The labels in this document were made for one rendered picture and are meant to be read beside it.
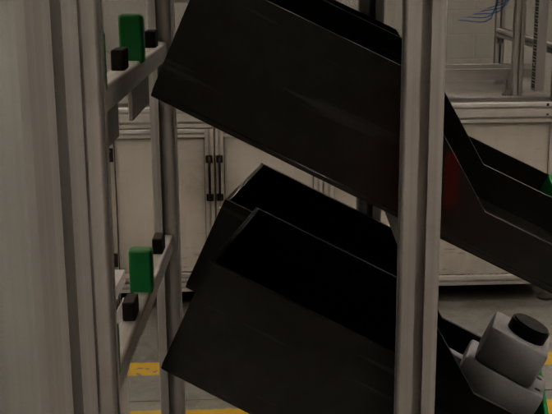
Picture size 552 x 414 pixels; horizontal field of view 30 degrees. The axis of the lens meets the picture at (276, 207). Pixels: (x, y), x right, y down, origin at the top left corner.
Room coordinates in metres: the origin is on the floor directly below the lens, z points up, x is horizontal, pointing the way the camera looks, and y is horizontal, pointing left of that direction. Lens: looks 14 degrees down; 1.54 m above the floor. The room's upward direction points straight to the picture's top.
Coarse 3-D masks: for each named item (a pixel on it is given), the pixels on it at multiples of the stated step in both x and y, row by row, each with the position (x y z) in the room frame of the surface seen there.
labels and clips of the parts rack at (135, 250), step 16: (128, 16) 0.68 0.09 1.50; (128, 32) 0.68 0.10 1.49; (144, 32) 0.69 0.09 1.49; (128, 48) 0.68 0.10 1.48; (144, 48) 0.68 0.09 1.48; (112, 64) 0.62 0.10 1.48; (128, 64) 0.64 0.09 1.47; (144, 80) 0.78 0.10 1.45; (128, 96) 0.72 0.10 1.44; (144, 96) 0.78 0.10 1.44; (112, 112) 0.63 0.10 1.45; (112, 128) 0.63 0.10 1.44; (160, 240) 0.77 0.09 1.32; (128, 256) 0.68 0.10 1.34; (144, 256) 0.68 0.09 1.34; (144, 272) 0.68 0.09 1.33; (144, 288) 0.68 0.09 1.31; (128, 304) 0.62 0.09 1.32; (128, 320) 0.62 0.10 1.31; (128, 368) 0.65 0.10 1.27
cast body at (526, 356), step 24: (504, 336) 0.71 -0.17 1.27; (528, 336) 0.71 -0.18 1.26; (456, 360) 0.74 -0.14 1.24; (480, 360) 0.71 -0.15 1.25; (504, 360) 0.71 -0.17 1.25; (528, 360) 0.70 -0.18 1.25; (480, 384) 0.71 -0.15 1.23; (504, 384) 0.71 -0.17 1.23; (528, 384) 0.70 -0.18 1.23; (528, 408) 0.70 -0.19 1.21
